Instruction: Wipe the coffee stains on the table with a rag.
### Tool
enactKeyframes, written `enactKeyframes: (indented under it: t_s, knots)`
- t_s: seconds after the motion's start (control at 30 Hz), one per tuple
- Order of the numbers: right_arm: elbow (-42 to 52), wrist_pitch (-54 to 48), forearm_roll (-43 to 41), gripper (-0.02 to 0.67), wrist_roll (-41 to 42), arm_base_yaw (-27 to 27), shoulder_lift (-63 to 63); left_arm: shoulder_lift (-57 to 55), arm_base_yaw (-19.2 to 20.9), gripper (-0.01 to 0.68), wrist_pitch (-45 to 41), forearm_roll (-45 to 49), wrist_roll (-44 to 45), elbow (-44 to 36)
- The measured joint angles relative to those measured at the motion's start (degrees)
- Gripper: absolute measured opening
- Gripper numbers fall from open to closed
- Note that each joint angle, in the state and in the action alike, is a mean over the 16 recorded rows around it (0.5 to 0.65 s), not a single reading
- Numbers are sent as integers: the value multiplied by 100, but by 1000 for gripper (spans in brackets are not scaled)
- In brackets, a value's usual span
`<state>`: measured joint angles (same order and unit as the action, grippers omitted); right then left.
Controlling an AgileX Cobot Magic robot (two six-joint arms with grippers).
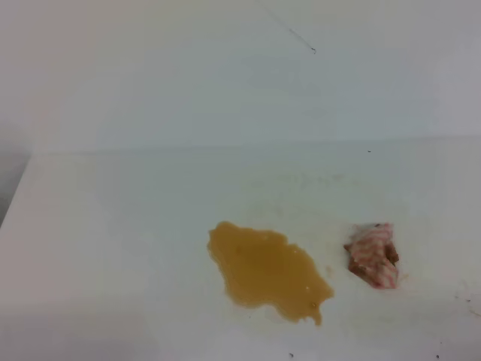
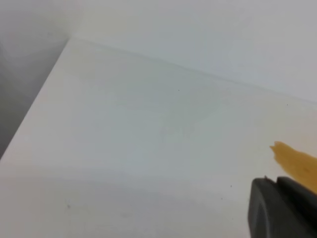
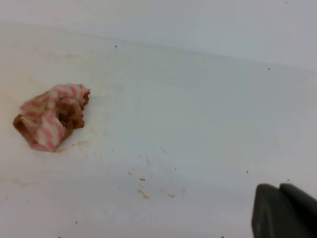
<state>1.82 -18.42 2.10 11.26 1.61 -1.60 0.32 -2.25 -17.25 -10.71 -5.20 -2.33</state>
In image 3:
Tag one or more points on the pink striped stained rag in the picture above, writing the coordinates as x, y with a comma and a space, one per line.
46, 120

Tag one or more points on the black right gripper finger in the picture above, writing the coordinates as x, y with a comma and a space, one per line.
283, 212

